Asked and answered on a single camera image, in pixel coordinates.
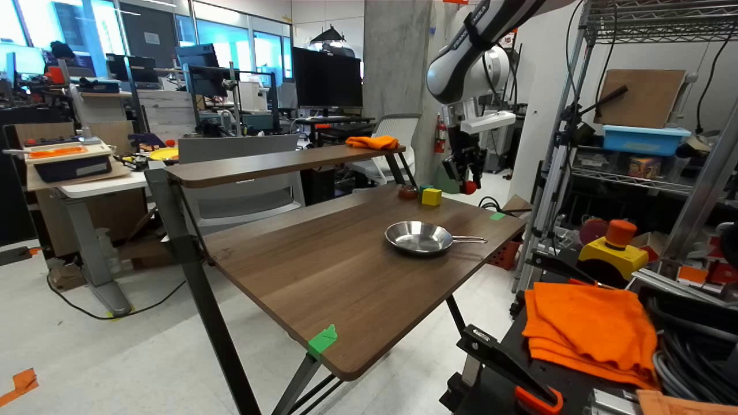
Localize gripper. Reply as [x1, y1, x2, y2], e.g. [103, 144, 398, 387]
[449, 127, 488, 186]

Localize black monitor on arm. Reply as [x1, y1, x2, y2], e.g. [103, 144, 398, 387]
[175, 44, 229, 99]

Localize white office chair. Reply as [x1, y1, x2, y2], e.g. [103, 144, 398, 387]
[349, 114, 423, 186]

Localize silver frying pan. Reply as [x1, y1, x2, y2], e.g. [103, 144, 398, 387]
[385, 221, 488, 258]

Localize red crate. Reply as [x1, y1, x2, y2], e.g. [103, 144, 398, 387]
[488, 239, 523, 271]

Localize yellow emergency stop button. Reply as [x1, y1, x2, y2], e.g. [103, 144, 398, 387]
[578, 219, 650, 282]

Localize blue plastic bin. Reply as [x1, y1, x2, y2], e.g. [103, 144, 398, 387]
[602, 124, 692, 157]

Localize large black monitor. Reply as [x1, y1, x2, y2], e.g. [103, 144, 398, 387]
[291, 47, 364, 110]

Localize wooden board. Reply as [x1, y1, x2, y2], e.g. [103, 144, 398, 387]
[593, 69, 687, 129]

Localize black pendant lamp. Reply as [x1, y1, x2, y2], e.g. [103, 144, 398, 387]
[309, 24, 348, 51]

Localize folded orange cloth pile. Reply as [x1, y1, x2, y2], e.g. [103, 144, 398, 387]
[522, 281, 660, 391]

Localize green tape strip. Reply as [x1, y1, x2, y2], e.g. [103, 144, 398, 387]
[307, 324, 338, 360]

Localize grey chair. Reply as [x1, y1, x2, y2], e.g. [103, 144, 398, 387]
[178, 135, 307, 230]

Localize white desk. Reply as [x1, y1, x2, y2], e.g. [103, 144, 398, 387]
[25, 171, 152, 318]

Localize box with orange lid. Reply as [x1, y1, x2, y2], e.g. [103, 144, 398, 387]
[23, 137, 115, 184]

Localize cardboard box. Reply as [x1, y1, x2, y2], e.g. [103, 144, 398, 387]
[48, 262, 88, 292]

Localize orange floor tape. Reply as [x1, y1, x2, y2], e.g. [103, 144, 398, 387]
[0, 368, 40, 408]

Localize black cable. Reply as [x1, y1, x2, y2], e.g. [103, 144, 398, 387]
[46, 270, 189, 321]
[478, 196, 519, 217]

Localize metal wire shelf rack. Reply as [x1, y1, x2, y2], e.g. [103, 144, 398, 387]
[511, 0, 738, 306]

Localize black clamp orange handle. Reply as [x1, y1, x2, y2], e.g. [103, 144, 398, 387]
[456, 324, 564, 415]

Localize coil of grey cable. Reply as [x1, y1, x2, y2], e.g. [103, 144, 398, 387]
[650, 297, 738, 405]

